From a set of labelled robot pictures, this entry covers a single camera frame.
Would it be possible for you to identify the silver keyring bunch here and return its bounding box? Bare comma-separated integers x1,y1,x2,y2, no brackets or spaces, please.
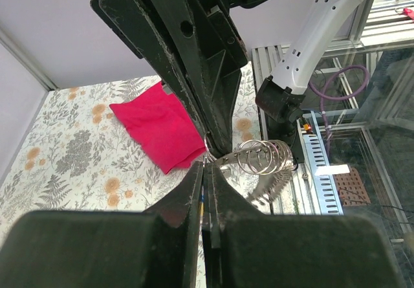
203,132,298,175

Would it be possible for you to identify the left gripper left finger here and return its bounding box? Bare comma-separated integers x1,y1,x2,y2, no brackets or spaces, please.
1,162,204,287

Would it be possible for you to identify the blue tag key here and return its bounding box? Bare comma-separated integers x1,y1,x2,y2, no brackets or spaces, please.
200,187,204,219

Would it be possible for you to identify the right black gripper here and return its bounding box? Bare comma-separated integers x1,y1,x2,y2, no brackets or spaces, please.
151,0,268,157

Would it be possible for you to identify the pink cloth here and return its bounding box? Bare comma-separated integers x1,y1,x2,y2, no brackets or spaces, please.
109,82,206,174

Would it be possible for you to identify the floral table mat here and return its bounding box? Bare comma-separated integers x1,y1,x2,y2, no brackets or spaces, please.
0,64,298,237

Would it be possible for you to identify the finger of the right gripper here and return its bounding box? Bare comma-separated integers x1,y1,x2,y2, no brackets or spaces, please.
90,0,213,138

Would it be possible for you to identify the slotted cable duct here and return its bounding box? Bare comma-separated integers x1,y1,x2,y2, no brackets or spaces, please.
303,134,343,216

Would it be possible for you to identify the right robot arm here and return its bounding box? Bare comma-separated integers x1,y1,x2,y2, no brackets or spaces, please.
90,0,365,156

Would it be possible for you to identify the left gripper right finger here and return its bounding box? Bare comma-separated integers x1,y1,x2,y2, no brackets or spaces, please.
202,164,404,287

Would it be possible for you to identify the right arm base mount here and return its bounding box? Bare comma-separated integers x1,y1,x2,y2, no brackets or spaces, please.
266,117,305,164

